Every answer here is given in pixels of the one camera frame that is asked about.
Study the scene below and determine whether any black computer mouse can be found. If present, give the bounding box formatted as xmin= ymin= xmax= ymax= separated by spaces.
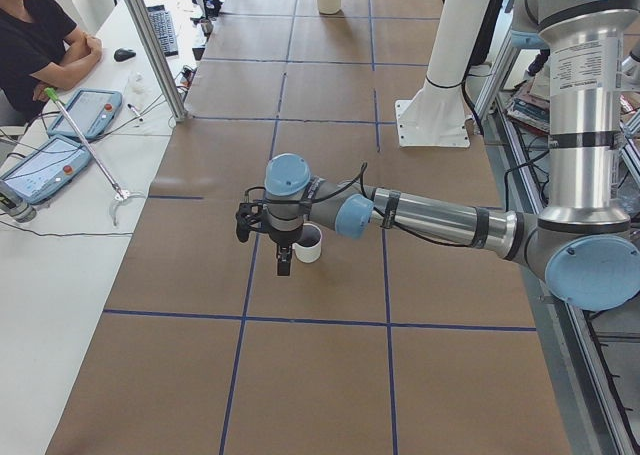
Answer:
xmin=113 ymin=48 xmax=136 ymax=62

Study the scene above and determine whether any long grabber stick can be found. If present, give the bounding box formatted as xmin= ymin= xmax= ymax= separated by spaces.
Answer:
xmin=44 ymin=88 xmax=145 ymax=227

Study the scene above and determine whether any lower blue teach pendant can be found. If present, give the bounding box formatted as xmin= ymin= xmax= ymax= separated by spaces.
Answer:
xmin=1 ymin=135 xmax=91 ymax=205

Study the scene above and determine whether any aluminium frame post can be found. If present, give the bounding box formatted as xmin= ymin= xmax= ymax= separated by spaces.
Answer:
xmin=124 ymin=0 xmax=187 ymax=123

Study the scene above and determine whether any upper blue teach pendant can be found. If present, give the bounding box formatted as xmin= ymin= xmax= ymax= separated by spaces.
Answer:
xmin=65 ymin=89 xmax=123 ymax=141

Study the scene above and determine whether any seated person black shirt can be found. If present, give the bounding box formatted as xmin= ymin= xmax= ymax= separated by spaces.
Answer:
xmin=1 ymin=0 xmax=103 ymax=120

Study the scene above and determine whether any blue teach pendant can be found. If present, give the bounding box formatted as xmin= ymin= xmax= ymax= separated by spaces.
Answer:
xmin=1 ymin=135 xmax=91 ymax=205
xmin=65 ymin=89 xmax=123 ymax=141

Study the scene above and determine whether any white mug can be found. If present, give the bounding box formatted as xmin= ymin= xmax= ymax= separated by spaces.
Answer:
xmin=293 ymin=223 xmax=322 ymax=264

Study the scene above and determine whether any stack of books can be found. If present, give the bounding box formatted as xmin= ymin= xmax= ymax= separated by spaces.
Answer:
xmin=505 ymin=80 xmax=550 ymax=133

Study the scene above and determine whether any black keyboard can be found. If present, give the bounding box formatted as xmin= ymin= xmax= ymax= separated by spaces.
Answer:
xmin=147 ymin=5 xmax=179 ymax=56

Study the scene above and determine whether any white pedestal column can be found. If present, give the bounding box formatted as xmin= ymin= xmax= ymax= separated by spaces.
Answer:
xmin=395 ymin=0 xmax=491 ymax=148

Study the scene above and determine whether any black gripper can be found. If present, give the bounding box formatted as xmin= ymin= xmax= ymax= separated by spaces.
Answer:
xmin=268 ymin=217 xmax=303 ymax=276

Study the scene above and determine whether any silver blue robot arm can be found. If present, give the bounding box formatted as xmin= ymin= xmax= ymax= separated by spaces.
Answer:
xmin=236 ymin=0 xmax=639 ymax=312

